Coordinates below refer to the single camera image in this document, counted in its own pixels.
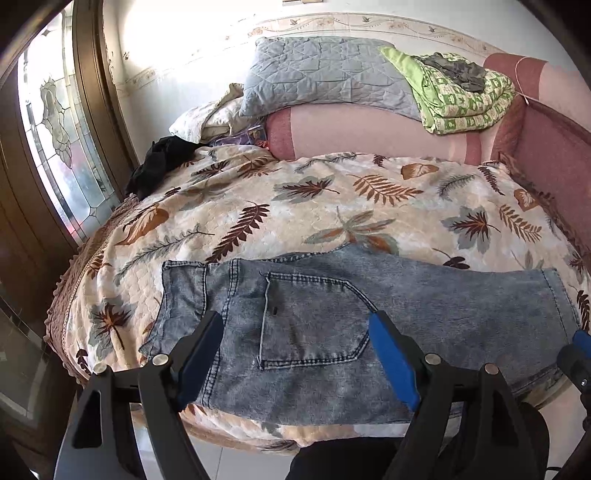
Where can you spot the blue denim pants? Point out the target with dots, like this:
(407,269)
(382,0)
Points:
(314,323)

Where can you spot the pink bolster cushion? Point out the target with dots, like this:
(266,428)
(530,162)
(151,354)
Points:
(369,134)

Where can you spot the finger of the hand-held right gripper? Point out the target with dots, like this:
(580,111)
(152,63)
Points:
(577,364)

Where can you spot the cream pillow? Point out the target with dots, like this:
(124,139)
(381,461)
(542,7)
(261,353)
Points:
(207,120)

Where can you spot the grey quilted pillow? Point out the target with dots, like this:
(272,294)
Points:
(323,78)

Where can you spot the green patterned quilt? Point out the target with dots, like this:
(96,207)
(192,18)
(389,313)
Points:
(461,108)

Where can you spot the leaf print blanket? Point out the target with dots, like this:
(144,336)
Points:
(323,207)

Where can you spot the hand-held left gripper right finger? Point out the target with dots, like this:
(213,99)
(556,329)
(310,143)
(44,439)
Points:
(392,355)

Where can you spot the wooden door with patterned glass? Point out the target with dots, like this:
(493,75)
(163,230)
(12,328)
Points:
(27,184)

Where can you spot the grey crumpled cloth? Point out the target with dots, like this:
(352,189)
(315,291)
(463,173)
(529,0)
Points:
(457,71)

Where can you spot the black cloth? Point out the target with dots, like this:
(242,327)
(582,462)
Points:
(157,166)

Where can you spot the pink padded headboard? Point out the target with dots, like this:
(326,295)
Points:
(554,143)

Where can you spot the purple plastic packet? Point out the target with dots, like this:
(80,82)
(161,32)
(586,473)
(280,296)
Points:
(251,136)

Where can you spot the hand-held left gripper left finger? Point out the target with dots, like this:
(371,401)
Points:
(198,364)

